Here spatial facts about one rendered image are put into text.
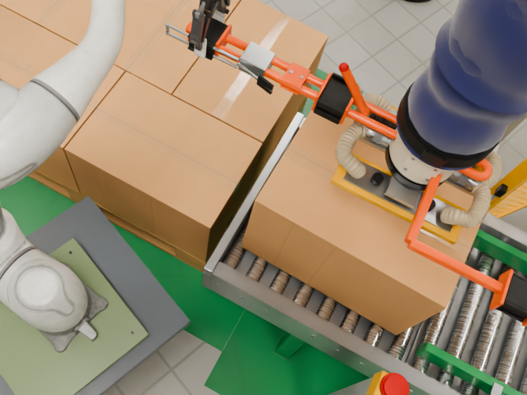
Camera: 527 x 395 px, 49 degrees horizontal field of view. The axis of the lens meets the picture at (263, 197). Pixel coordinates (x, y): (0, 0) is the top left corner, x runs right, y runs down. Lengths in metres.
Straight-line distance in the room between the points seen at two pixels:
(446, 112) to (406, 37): 2.21
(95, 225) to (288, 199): 0.59
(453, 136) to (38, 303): 0.98
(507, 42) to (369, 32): 2.35
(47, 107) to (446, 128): 0.74
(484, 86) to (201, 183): 1.22
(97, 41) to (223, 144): 1.16
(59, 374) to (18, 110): 0.88
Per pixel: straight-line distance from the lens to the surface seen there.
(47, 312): 1.46
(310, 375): 2.49
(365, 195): 1.44
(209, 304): 2.48
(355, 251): 1.62
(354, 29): 3.31
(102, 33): 1.07
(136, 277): 1.74
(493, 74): 1.06
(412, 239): 1.30
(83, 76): 1.03
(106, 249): 1.77
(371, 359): 1.93
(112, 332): 1.68
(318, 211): 1.63
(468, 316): 2.14
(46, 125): 0.99
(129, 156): 2.12
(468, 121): 1.19
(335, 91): 1.42
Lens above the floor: 2.42
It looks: 65 degrees down
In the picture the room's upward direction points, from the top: 18 degrees clockwise
